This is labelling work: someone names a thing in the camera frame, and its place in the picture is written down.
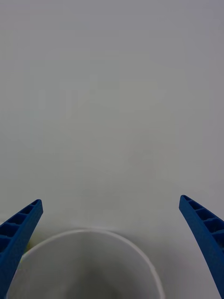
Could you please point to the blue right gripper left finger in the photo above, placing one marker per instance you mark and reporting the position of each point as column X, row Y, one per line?
column 16, row 243

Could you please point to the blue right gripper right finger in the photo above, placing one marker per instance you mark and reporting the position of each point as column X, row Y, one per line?
column 207, row 243

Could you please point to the grey plastic waste bin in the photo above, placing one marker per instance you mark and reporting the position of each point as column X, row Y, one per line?
column 88, row 268

